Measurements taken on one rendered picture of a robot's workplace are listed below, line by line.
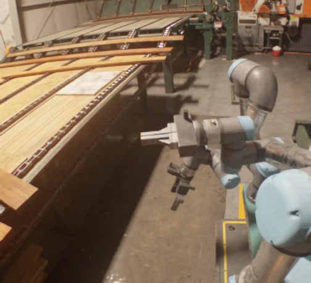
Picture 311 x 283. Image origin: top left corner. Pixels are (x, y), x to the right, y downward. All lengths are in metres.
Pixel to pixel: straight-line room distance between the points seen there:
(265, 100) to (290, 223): 0.53
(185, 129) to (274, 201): 0.36
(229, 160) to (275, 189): 0.37
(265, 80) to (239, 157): 0.28
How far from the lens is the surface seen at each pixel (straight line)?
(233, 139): 0.67
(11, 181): 1.24
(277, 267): 0.52
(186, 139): 0.62
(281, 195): 0.36
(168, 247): 1.75
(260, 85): 0.81
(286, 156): 0.64
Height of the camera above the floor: 1.54
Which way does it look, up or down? 31 degrees down
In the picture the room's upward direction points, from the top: 7 degrees counter-clockwise
